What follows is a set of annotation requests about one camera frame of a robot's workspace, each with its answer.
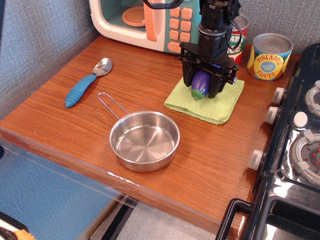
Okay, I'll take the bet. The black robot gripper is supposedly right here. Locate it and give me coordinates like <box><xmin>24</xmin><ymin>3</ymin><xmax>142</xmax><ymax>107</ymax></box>
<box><xmin>179</xmin><ymin>24</ymin><xmax>240</xmax><ymax>99</ymax></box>

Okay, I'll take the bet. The purple toy eggplant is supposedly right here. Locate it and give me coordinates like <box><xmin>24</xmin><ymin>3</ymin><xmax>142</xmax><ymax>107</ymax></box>
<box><xmin>191</xmin><ymin>70</ymin><xmax>211</xmax><ymax>101</ymax></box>

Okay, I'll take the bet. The small stainless steel pan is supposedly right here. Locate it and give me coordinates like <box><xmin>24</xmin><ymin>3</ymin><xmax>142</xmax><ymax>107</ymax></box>
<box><xmin>97</xmin><ymin>92</ymin><xmax>181</xmax><ymax>173</ymax></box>

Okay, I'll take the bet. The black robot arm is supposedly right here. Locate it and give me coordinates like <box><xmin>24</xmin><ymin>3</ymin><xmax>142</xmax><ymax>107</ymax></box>
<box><xmin>178</xmin><ymin>0</ymin><xmax>241</xmax><ymax>99</ymax></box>

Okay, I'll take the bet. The green folded cloth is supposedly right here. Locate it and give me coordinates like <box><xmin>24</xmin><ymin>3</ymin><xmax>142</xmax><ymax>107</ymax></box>
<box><xmin>164</xmin><ymin>79</ymin><xmax>245</xmax><ymax>125</ymax></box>

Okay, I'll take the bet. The tomato sauce can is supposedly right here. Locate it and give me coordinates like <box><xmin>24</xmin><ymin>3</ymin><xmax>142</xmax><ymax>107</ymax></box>
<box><xmin>227</xmin><ymin>14</ymin><xmax>249</xmax><ymax>65</ymax></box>

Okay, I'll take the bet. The pineapple slices can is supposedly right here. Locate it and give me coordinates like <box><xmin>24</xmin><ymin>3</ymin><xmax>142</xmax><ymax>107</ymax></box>
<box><xmin>247</xmin><ymin>33</ymin><xmax>294</xmax><ymax>81</ymax></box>

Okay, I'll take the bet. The white stove knob top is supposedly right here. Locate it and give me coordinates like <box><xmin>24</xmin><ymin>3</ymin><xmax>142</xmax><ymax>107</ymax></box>
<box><xmin>272</xmin><ymin>87</ymin><xmax>285</xmax><ymax>105</ymax></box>

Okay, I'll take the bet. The white stove knob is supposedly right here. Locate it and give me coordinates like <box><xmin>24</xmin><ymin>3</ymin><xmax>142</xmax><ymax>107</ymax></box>
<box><xmin>249</xmin><ymin>149</ymin><xmax>264</xmax><ymax>171</ymax></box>
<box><xmin>272</xmin><ymin>87</ymin><xmax>285</xmax><ymax>105</ymax></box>
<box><xmin>265</xmin><ymin>106</ymin><xmax>279</xmax><ymax>125</ymax></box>

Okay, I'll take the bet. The white stove knob middle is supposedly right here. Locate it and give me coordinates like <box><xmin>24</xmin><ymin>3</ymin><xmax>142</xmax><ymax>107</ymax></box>
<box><xmin>265</xmin><ymin>106</ymin><xmax>279</xmax><ymax>125</ymax></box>

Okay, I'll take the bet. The teal toy microwave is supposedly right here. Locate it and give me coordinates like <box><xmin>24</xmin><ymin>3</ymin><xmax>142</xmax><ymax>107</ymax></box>
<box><xmin>89</xmin><ymin>0</ymin><xmax>201</xmax><ymax>54</ymax></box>

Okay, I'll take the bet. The orange toy plate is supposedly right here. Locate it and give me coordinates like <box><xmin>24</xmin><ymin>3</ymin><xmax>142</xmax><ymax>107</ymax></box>
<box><xmin>122</xmin><ymin>6</ymin><xmax>146</xmax><ymax>27</ymax></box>

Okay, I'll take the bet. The white stove knob bottom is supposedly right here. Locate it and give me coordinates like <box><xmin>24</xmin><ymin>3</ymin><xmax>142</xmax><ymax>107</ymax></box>
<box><xmin>249</xmin><ymin>149</ymin><xmax>264</xmax><ymax>171</ymax></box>

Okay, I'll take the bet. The black toy stove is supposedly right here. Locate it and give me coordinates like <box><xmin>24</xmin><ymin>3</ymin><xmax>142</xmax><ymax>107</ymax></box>
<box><xmin>216</xmin><ymin>43</ymin><xmax>320</xmax><ymax>240</ymax></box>

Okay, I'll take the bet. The orange object bottom left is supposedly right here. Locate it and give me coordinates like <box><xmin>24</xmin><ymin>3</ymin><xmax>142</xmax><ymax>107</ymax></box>
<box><xmin>0</xmin><ymin>227</ymin><xmax>36</xmax><ymax>240</ymax></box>

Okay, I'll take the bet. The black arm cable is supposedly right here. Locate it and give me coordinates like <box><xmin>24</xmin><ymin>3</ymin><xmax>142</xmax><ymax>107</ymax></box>
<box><xmin>142</xmin><ymin>0</ymin><xmax>185</xmax><ymax>10</ymax></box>

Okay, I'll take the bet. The blue handled metal spoon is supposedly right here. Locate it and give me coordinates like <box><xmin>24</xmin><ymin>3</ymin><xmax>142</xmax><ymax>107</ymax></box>
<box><xmin>64</xmin><ymin>58</ymin><xmax>112</xmax><ymax>108</ymax></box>

